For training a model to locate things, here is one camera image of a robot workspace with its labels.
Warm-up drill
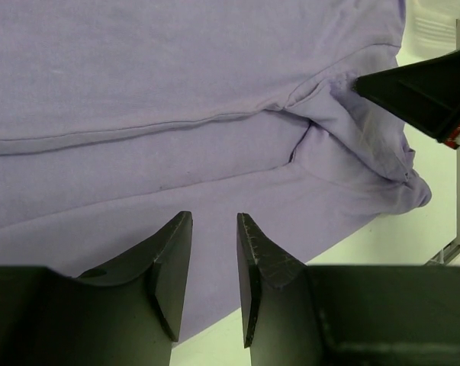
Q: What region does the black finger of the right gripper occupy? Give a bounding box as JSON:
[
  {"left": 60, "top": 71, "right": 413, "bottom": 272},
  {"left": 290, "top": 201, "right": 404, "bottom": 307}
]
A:
[{"left": 353, "top": 49, "right": 460, "bottom": 140}]

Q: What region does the lavender t-shirt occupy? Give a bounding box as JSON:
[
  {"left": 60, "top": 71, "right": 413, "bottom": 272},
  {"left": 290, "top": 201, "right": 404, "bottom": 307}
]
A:
[{"left": 0, "top": 1, "right": 431, "bottom": 339}]

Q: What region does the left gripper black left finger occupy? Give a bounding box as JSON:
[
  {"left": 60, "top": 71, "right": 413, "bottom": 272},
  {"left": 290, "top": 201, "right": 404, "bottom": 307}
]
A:
[{"left": 0, "top": 212, "right": 193, "bottom": 365}]

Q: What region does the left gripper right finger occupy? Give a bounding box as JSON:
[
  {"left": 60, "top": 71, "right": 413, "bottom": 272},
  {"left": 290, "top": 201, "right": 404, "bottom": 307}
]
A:
[{"left": 237, "top": 213, "right": 460, "bottom": 365}]

